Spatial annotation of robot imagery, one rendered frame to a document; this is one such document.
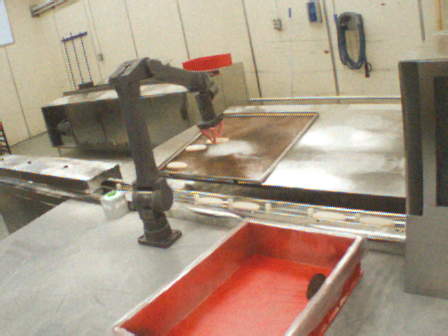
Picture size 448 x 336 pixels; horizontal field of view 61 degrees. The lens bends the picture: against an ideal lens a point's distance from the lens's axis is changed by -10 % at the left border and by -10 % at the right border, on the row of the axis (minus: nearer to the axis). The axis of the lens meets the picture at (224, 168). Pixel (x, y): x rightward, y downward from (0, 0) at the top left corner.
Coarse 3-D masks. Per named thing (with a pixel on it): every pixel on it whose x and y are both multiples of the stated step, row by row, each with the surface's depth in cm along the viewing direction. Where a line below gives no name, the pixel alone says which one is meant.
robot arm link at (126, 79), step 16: (128, 64) 115; (112, 80) 112; (128, 80) 110; (128, 96) 112; (128, 112) 114; (144, 112) 117; (128, 128) 116; (144, 128) 117; (144, 144) 117; (144, 160) 118; (144, 176) 119; (160, 176) 123; (160, 192) 119; (160, 208) 120
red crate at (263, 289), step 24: (264, 264) 103; (288, 264) 101; (360, 264) 90; (216, 288) 97; (240, 288) 95; (264, 288) 94; (288, 288) 92; (192, 312) 90; (216, 312) 89; (240, 312) 87; (264, 312) 86; (288, 312) 84; (336, 312) 79
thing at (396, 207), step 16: (192, 128) 250; (176, 144) 224; (160, 160) 203; (128, 176) 190; (224, 192) 151; (240, 192) 149; (256, 192) 146; (272, 192) 143; (288, 192) 141; (352, 208) 121; (368, 208) 119; (384, 208) 117; (400, 208) 114
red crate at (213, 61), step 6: (222, 54) 505; (228, 54) 494; (192, 60) 516; (198, 60) 526; (204, 60) 481; (210, 60) 477; (216, 60) 474; (222, 60) 484; (228, 60) 495; (186, 66) 498; (192, 66) 493; (198, 66) 489; (204, 66) 484; (210, 66) 480; (216, 66) 476; (222, 66) 485
